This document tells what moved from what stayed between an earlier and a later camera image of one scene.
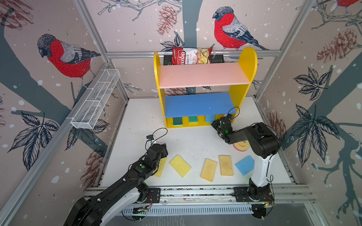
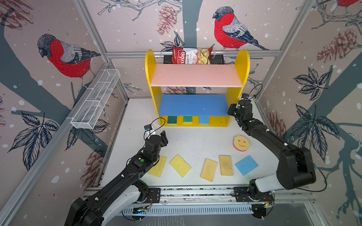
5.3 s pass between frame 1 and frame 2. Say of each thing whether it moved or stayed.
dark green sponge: moved
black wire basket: stayed
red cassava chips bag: stayed
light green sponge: moved
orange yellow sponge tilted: stayed
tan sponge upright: stayed
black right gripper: moved
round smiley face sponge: stayed
